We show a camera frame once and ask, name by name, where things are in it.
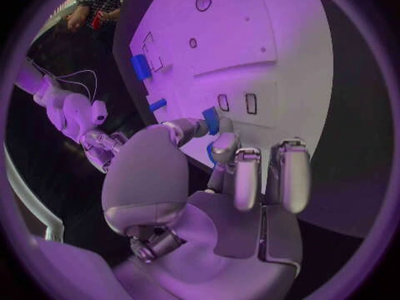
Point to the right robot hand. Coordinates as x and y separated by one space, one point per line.
101 147

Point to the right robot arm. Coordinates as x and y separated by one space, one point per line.
72 107

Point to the blue peg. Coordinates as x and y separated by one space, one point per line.
158 104

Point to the blue block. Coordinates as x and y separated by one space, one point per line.
211 120
140 67

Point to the person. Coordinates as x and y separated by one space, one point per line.
100 0

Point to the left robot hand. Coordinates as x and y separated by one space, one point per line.
175 230

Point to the white task board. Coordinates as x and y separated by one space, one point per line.
237 55

